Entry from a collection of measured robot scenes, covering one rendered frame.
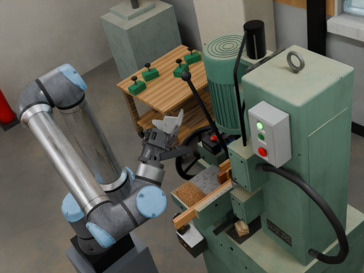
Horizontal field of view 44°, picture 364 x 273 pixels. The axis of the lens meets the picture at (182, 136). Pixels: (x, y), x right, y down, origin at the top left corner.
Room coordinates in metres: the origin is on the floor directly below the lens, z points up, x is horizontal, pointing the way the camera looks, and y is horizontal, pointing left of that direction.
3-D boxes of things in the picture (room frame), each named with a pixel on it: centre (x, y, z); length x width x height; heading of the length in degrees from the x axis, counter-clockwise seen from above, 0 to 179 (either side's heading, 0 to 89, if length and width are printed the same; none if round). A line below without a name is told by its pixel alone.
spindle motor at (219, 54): (1.28, -0.22, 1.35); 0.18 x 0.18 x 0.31
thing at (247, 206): (1.04, -0.16, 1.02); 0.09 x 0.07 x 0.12; 117
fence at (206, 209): (1.25, -0.25, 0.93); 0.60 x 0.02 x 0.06; 117
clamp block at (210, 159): (1.46, -0.15, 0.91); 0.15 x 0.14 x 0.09; 117
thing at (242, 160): (1.02, -0.18, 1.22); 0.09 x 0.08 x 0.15; 27
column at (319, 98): (1.02, -0.35, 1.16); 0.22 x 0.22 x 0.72; 27
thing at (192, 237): (1.28, 0.08, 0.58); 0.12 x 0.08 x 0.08; 27
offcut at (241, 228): (1.09, -0.13, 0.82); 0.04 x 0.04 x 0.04; 8
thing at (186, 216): (1.24, -0.14, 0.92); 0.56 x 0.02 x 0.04; 117
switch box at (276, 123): (0.93, -0.24, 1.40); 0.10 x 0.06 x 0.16; 27
